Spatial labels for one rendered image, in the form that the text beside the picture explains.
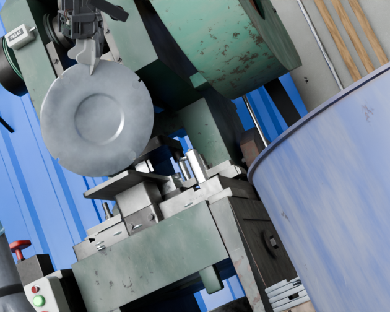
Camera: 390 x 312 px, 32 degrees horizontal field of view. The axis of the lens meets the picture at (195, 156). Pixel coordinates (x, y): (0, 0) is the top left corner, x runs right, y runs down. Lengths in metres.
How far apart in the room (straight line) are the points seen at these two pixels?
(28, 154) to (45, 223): 0.36
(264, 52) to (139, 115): 0.35
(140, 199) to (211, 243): 0.24
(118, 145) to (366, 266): 1.26
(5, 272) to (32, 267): 0.66
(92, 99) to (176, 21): 0.28
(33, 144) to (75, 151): 1.80
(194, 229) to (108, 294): 0.27
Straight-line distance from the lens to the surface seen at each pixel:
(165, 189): 1.86
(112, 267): 1.71
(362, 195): 0.49
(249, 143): 2.11
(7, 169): 3.51
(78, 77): 1.66
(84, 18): 1.59
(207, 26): 1.66
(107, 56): 1.95
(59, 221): 3.37
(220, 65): 1.74
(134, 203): 1.75
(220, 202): 1.54
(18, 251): 1.85
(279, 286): 1.11
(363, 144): 0.48
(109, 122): 1.70
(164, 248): 1.65
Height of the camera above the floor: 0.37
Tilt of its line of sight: 14 degrees up
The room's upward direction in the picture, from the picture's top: 23 degrees counter-clockwise
